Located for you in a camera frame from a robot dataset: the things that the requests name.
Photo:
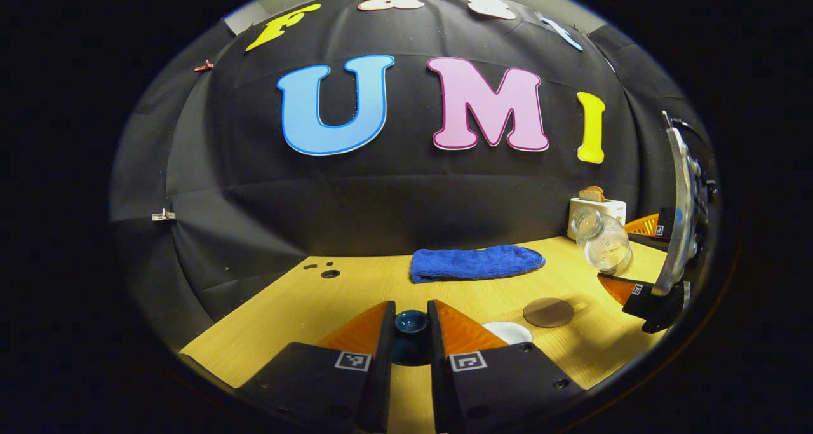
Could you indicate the orange clip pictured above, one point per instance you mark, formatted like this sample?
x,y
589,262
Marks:
x,y
204,66

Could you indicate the toast slice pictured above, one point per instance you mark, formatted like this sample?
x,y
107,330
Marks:
x,y
592,194

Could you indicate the blue towel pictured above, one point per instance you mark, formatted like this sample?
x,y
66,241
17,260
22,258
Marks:
x,y
473,262

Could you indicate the white clip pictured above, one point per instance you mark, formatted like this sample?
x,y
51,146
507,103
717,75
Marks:
x,y
163,215

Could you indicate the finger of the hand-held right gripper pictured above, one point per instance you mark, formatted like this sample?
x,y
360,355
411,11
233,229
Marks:
x,y
651,224
641,297

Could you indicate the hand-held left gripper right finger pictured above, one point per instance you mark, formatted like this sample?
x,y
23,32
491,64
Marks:
x,y
438,364

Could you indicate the white toaster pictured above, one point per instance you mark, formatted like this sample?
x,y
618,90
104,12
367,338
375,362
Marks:
x,y
613,208

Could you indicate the brown round coaster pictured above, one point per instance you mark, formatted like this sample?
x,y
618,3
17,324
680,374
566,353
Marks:
x,y
548,312

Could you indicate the white teacup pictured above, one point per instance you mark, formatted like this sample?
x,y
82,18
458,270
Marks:
x,y
508,331

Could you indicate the clear plastic water bottle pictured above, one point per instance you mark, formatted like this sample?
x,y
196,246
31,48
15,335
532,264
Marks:
x,y
603,243

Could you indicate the black backdrop cloth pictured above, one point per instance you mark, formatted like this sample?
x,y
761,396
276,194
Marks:
x,y
406,192

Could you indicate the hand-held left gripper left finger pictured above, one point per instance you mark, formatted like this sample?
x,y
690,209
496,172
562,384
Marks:
x,y
378,364

